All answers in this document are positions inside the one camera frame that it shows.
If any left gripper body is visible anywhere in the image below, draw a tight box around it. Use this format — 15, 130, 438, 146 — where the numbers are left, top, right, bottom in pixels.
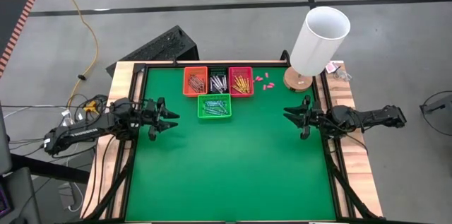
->
141, 109, 165, 142

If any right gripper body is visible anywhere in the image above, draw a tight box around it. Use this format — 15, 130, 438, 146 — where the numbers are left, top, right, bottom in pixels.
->
299, 105, 321, 140

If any green plastic basket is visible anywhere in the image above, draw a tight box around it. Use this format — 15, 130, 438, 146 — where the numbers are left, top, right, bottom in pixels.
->
196, 93, 232, 119

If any orange plastic basket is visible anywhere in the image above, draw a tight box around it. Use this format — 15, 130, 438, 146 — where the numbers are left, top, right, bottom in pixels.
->
182, 66, 208, 98

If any clear plastic bag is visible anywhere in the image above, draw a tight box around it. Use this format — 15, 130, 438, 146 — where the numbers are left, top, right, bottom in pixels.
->
333, 66, 353, 83

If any small pink white card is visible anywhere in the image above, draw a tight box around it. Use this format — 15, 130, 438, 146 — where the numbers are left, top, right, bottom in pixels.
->
324, 61, 342, 74

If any black plastic basket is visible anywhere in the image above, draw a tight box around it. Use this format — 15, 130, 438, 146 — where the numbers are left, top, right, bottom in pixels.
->
207, 66, 230, 95

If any black perforated crate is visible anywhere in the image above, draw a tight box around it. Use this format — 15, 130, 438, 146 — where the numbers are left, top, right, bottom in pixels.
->
105, 25, 200, 78

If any white shade table lamp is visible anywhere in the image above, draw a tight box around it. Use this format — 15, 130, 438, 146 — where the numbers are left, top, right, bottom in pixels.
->
283, 6, 352, 93

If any red plastic basket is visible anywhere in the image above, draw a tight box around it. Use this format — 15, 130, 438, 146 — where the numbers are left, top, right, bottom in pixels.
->
228, 66, 255, 98

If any black floor beam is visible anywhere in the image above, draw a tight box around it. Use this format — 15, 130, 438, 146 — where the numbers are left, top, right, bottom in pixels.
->
10, 152, 91, 184

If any grey upright panel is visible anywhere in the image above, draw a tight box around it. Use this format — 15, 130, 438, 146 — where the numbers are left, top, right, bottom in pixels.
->
0, 102, 13, 175

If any grey cabinet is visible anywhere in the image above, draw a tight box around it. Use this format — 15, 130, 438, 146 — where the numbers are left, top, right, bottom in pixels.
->
0, 166, 42, 224

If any black mat orange striped edge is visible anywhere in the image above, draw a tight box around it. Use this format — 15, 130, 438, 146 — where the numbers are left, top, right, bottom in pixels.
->
0, 0, 37, 78

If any black metal table frame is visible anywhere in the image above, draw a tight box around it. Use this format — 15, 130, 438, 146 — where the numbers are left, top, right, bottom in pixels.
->
81, 49, 384, 224

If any yellow extension cable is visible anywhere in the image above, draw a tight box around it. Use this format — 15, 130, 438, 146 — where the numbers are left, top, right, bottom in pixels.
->
50, 0, 100, 100

